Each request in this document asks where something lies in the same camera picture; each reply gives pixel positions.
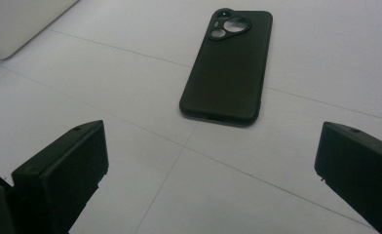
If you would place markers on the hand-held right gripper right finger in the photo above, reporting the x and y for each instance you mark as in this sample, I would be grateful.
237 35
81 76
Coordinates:
361 169

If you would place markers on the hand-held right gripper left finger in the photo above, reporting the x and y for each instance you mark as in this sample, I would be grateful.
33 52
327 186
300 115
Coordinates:
59 175

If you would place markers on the white plastic container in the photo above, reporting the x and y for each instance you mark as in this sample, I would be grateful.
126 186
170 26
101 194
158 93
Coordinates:
13 22

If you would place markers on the black phone case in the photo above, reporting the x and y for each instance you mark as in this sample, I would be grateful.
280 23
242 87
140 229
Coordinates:
228 74

